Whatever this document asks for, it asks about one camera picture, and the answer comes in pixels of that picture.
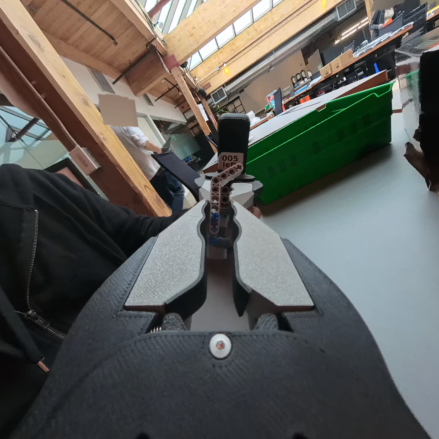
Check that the cardboard lego set box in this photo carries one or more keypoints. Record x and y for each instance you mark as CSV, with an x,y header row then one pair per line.
x,y
428,103

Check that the wooden post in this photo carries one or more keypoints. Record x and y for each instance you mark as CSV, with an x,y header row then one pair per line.
x,y
85,109

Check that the grey lego beam assembly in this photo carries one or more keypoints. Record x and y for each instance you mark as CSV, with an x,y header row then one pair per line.
x,y
219,181

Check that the black office chair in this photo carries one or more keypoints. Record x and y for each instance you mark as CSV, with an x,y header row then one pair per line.
x,y
171,168

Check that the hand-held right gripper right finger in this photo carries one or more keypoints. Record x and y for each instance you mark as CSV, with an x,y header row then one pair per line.
x,y
271,271

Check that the person's left hand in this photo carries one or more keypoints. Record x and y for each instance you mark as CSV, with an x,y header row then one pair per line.
x,y
256,212

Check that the grey table with wooden edge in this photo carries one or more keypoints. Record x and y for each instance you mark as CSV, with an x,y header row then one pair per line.
x,y
298,106

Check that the brown cardboard box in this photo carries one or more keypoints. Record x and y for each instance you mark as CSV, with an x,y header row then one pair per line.
x,y
336,63

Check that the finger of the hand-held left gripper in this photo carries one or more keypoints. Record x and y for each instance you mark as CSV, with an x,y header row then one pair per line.
x,y
245,196
205,190

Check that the green plastic bin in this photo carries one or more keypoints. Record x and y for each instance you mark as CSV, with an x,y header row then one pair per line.
x,y
325,137

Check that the person's left forearm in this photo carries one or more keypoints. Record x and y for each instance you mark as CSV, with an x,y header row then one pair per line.
x,y
154,223

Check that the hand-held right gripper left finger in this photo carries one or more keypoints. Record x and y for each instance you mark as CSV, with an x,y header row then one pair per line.
x,y
171,267

